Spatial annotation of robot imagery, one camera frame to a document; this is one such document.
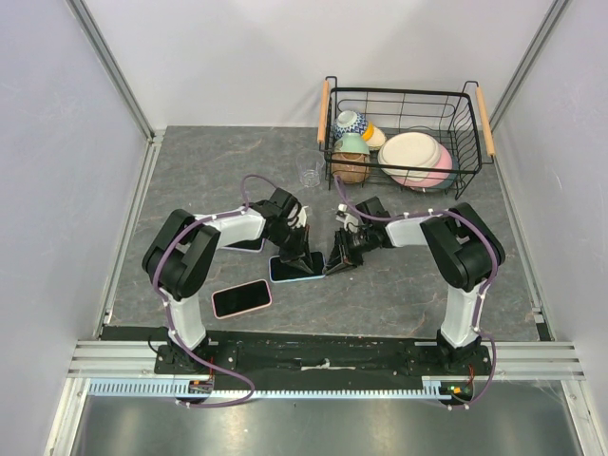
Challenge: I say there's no light blue phone case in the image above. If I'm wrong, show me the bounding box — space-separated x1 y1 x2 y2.
268 251 329 285

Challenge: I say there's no blue white patterned bowl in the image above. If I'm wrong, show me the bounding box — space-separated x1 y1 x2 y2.
333 110 372 141

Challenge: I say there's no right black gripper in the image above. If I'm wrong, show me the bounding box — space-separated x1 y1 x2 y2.
323 227 374 276

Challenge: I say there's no lavender phone case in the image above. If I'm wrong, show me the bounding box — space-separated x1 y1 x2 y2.
223 238 265 253

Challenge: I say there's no phone with blue edge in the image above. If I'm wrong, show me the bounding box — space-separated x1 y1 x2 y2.
271 252 326 282

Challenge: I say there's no blue slotted cable duct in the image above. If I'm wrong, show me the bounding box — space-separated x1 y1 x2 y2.
88 378 451 400

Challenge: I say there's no aluminium frame rail front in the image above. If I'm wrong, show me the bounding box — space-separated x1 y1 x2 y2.
66 339 167 379

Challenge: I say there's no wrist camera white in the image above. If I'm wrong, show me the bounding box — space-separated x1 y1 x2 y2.
336 203 359 233
288 203 309 229

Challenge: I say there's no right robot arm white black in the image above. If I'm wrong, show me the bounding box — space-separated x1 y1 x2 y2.
323 197 504 374

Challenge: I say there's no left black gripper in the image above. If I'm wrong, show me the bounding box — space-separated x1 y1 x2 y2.
268 224 314 275

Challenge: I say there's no mint green bowl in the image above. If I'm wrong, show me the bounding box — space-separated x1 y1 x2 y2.
333 132 370 155

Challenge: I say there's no black wire dish basket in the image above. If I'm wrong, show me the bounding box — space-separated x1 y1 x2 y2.
317 76 496 197

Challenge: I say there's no pink phone case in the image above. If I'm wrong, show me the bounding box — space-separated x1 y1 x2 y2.
211 278 274 320

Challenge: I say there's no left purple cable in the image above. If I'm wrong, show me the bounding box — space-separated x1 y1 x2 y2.
151 174 258 409

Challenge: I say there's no pink plate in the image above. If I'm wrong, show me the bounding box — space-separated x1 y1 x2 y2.
391 145 453 188

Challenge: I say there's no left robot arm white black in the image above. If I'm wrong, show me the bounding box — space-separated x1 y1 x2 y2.
142 188 314 373

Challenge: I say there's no clear glass cup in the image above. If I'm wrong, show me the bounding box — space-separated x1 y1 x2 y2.
295 151 325 188

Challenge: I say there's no brown bowl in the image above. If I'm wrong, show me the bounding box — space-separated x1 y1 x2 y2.
331 153 371 183

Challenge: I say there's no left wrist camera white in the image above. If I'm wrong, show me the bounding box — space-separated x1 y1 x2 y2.
288 203 309 229

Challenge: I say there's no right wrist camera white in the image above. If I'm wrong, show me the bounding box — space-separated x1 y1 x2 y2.
336 203 359 233

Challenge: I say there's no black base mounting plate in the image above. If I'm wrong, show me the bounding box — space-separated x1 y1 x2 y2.
154 331 493 381

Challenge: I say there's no cream plate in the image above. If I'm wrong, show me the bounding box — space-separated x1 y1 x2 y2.
378 132 441 181

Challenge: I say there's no yellow white bowl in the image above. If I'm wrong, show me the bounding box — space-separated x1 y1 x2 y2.
362 123 387 150

